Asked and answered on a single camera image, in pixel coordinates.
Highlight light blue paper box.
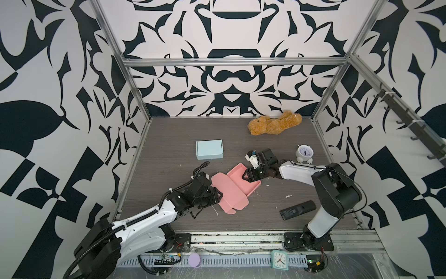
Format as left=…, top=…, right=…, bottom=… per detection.
left=196, top=139, right=224, bottom=160

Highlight right circuit board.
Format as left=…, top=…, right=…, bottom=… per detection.
left=304, top=254, right=328, bottom=273

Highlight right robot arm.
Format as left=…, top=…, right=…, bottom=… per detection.
left=242, top=149, right=364, bottom=252

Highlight black remote control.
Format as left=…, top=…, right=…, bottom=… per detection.
left=279, top=201, right=317, bottom=220

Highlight teal square clock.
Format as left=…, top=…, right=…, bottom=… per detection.
left=271, top=250, right=289, bottom=271

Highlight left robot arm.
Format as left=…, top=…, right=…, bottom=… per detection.
left=63, top=161, right=223, bottom=279

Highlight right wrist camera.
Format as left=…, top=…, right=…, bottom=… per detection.
left=245, top=151, right=261, bottom=169

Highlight white slotted cable duct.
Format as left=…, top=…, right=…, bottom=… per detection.
left=141, top=253, right=308, bottom=268

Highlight circuit board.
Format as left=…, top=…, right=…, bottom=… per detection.
left=304, top=254, right=328, bottom=273
left=153, top=253, right=182, bottom=266

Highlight left circuit board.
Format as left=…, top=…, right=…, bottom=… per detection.
left=153, top=253, right=182, bottom=266

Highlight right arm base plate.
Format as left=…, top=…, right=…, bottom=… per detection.
left=283, top=232, right=335, bottom=252

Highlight brown teddy bear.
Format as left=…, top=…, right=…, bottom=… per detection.
left=247, top=110, right=303, bottom=136

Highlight purple round disc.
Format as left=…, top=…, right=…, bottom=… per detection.
left=188, top=253, right=202, bottom=268

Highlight wall hook rail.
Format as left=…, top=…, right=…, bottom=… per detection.
left=374, top=83, right=446, bottom=160

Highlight white alarm clock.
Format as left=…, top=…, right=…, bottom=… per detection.
left=295, top=145, right=314, bottom=165

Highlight pink paper box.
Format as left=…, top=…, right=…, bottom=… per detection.
left=211, top=163, right=261, bottom=215

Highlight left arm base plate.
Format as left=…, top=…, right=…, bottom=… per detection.
left=160, top=233, right=192, bottom=253

